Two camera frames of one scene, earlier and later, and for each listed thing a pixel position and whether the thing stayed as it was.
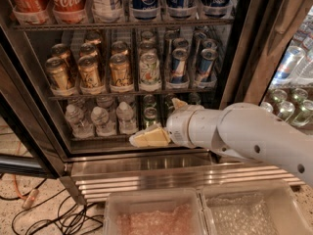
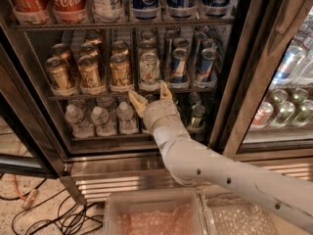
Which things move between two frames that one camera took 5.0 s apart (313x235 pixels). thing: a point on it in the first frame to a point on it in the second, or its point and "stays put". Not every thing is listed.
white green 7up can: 149,69 stays put
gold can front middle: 91,80 stays put
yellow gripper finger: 176,103 to 165,94
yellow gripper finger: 153,137 to 139,102
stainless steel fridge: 86,67 stays put
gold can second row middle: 88,50 stays put
